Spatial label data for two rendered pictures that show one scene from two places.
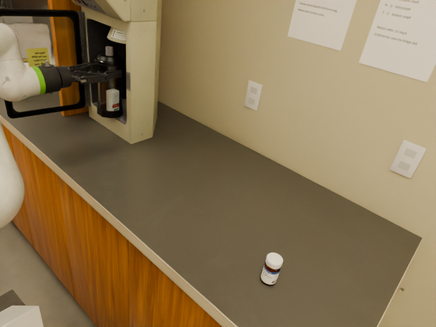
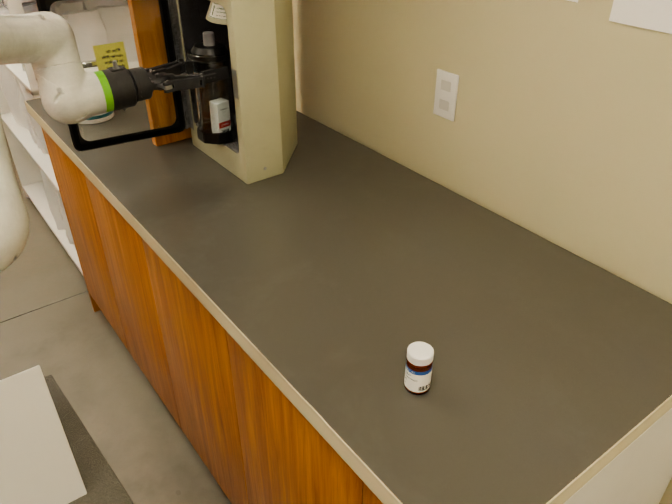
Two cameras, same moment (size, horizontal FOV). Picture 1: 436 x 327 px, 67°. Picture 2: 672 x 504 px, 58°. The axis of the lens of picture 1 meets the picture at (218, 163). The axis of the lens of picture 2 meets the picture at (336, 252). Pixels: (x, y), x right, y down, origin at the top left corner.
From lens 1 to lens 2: 27 cm
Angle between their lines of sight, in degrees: 14
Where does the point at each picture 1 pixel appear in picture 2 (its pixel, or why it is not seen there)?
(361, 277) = (586, 393)
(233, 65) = (413, 44)
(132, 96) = (243, 107)
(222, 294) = (336, 401)
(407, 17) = not seen: outside the picture
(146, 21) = not seen: outside the picture
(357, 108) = (612, 104)
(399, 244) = not seen: outside the picture
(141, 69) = (253, 64)
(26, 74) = (86, 82)
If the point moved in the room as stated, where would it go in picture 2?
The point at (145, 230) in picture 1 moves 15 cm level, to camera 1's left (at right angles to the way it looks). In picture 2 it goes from (241, 308) to (169, 295)
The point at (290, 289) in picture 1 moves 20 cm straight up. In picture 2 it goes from (451, 402) to (466, 302)
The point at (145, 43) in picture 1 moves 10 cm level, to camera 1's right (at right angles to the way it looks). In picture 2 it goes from (256, 22) to (298, 25)
